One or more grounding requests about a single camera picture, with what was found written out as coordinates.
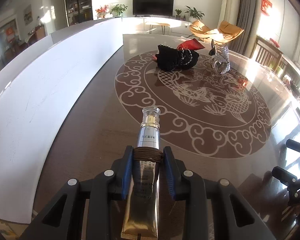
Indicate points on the red foil packet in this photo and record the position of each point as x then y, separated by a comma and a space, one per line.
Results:
190, 44

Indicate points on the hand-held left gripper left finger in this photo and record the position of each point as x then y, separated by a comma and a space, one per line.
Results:
127, 172

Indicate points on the small green potted plant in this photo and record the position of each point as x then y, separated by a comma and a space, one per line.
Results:
178, 13

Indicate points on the white television console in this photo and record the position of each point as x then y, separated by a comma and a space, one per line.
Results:
135, 23

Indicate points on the large leafy potted plant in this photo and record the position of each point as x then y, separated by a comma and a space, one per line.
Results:
194, 13

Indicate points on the small wooden hairpin-leg table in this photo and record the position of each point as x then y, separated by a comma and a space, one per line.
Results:
157, 23

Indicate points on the wooden side cabinet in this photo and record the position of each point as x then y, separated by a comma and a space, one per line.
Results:
40, 32

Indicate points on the white covered standing air conditioner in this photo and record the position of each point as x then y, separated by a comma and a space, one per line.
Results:
230, 5

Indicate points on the black hair clip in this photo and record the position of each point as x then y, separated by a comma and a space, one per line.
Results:
211, 48

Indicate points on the orange lounge chair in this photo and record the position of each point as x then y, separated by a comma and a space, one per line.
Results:
230, 31

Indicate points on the dark glass display cabinet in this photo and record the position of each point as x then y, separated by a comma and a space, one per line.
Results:
78, 2

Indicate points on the framed wall painting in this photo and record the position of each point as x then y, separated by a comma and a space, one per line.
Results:
27, 15

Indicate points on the red wall hanging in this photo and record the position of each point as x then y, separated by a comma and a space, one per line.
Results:
267, 5

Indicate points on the white door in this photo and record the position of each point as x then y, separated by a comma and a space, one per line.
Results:
58, 12

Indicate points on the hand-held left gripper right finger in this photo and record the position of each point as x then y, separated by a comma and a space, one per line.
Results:
170, 172

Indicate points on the silver gold cosmetic tube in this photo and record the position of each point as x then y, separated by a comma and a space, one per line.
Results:
150, 135

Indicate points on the black bead-trimmed hair accessory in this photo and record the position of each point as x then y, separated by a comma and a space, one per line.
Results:
190, 58

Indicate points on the red flowers in white vase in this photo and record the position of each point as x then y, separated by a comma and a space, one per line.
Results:
102, 10

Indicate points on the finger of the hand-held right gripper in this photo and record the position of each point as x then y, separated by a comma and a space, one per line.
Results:
283, 176
298, 148

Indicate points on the patterned cloth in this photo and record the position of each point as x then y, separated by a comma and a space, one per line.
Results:
2, 231

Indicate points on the grey curtain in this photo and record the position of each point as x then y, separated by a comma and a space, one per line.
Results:
247, 17

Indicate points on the white foam board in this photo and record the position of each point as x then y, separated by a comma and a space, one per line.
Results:
40, 92

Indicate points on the red door poster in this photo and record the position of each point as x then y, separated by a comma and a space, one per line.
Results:
10, 33

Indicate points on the black flat television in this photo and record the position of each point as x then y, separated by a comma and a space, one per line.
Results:
153, 5

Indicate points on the wooden slatted chair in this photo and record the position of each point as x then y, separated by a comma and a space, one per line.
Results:
267, 52

